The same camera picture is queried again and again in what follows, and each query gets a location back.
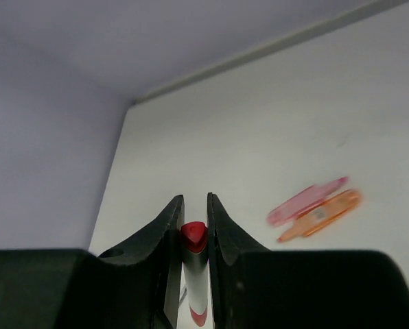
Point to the white marker red cap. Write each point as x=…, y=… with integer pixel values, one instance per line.
x=194, y=239

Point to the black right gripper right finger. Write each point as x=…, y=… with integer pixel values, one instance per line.
x=254, y=287

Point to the pink highlighter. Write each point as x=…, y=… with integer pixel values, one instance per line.
x=303, y=201

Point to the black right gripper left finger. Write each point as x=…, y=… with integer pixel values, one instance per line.
x=134, y=284

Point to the orange highlighter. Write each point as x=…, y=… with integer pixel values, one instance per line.
x=322, y=215

